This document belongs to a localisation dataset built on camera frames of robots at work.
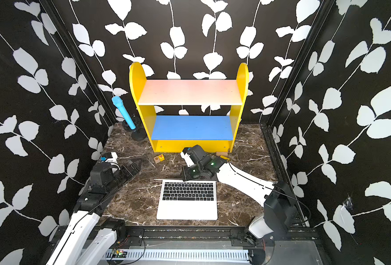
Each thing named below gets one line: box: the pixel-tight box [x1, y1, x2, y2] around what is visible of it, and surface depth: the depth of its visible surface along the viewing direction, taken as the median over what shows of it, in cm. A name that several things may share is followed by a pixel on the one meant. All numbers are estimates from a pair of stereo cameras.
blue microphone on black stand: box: [111, 96, 147, 142], surface depth 97 cm
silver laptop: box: [153, 178, 219, 221], surface depth 85 cm
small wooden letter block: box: [153, 154, 166, 164], surface depth 100 cm
